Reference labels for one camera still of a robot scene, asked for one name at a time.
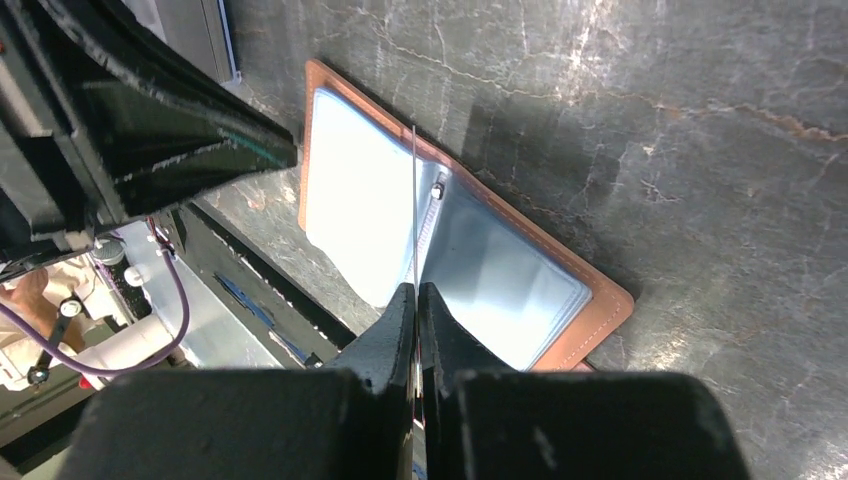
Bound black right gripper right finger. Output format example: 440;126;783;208
419;283;749;479

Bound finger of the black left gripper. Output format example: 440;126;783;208
1;1;297;265

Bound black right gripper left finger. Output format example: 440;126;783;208
59;283;415;479

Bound tan leather card holder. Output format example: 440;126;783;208
299;60;634;371

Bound black credit card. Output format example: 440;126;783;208
411;125;419;302

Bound clear acrylic card box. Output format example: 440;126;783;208
123;0;241;88

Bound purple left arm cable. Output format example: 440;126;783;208
0;218;192;380

